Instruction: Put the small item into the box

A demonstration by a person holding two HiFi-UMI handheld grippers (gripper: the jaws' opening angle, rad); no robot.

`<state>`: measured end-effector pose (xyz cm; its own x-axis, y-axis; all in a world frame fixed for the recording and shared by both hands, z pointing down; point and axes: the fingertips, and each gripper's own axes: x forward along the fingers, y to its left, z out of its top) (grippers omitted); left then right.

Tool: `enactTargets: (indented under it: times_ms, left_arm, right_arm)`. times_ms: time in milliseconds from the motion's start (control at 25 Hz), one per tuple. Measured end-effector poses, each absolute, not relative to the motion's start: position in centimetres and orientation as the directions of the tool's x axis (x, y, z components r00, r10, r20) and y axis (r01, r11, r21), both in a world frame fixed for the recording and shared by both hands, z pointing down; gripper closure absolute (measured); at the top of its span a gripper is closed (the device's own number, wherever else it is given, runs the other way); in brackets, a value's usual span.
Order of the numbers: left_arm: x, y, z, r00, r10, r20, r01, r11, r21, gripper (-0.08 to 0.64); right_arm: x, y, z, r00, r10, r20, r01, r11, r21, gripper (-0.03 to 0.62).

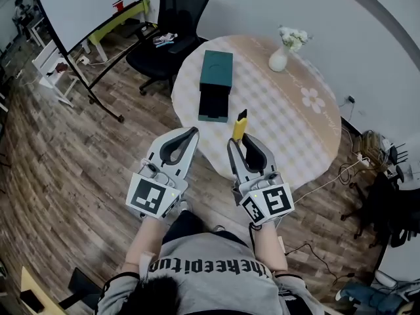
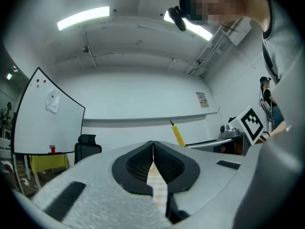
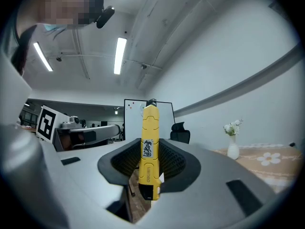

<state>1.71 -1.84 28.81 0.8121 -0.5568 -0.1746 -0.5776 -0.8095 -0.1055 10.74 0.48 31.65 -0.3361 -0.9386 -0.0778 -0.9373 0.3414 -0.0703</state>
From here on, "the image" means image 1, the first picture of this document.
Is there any checkered beige tablecloth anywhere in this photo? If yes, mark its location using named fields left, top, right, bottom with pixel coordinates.
left=170, top=34, right=343, bottom=190

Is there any whiteboard on black stand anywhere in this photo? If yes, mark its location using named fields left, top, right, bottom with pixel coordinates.
left=28, top=0, right=161, bottom=123

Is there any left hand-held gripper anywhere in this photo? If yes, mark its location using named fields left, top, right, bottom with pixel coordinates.
left=126, top=127, right=200, bottom=221

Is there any white flower bouquet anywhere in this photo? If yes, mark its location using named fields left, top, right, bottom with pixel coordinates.
left=277, top=25, right=314, bottom=53

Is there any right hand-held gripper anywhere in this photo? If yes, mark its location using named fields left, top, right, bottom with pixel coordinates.
left=226, top=133, right=295, bottom=227

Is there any person's left forearm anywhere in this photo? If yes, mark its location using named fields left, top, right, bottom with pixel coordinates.
left=125, top=215, right=172, bottom=276

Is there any clear plastic bottle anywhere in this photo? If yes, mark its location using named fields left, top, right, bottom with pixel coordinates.
left=152, top=32, right=179, bottom=45

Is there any black swivel chair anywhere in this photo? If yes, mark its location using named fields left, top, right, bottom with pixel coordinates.
left=340, top=171, right=420, bottom=249

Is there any lime green bench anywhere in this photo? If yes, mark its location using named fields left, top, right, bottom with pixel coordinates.
left=87, top=0, right=152, bottom=63

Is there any white ceramic vase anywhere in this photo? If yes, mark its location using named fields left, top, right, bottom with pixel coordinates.
left=268, top=45, right=290, bottom=73

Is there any yellow wooden desk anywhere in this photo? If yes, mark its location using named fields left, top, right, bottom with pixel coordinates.
left=19, top=266, right=65, bottom=315

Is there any dark green drawer box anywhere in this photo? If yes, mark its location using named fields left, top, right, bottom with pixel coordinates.
left=197, top=49, right=234, bottom=123

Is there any white power cable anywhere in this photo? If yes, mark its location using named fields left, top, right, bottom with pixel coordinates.
left=292, top=158, right=362, bottom=203

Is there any black mesh office chair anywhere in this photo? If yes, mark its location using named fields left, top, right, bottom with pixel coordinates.
left=125, top=0, right=212, bottom=96

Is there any black monitor stand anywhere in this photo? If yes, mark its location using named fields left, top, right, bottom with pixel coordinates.
left=58, top=266, right=103, bottom=310

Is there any small yellow utility knife item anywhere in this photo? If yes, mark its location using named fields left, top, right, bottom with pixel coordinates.
left=232, top=108, right=249, bottom=143

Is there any person's right forearm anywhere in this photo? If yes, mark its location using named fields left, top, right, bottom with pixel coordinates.
left=251, top=222, right=289, bottom=278

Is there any black floor cable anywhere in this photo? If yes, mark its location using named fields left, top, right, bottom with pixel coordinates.
left=283, top=242, right=356, bottom=287

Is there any person's grey printed shirt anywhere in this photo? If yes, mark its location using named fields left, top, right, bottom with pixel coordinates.
left=96, top=232, right=326, bottom=315

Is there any black wifi router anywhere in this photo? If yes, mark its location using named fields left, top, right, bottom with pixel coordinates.
left=386, top=142, right=410, bottom=167

